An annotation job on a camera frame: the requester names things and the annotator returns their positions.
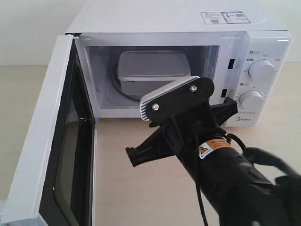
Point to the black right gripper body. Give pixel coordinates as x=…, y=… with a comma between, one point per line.
x=195, y=127

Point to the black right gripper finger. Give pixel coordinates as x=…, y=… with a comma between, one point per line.
x=223, y=112
x=162, y=143

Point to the white lidded plastic container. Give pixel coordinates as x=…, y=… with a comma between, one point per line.
x=141, y=72

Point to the white microwave door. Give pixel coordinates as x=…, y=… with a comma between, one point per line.
x=54, y=181

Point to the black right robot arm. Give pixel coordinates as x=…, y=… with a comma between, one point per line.
x=246, y=186

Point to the white Midea microwave body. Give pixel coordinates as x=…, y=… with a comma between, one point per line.
x=104, y=29

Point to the lower white timer knob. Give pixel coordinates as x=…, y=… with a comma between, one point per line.
x=251, y=99

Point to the upper white power knob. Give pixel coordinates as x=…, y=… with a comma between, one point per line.
x=262, y=71

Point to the glass turntable plate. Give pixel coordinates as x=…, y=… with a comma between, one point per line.
x=116, y=85

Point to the blue bordered warning sticker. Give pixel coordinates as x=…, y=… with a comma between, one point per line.
x=229, y=17

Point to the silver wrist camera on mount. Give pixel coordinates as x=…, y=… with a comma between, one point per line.
x=186, y=100

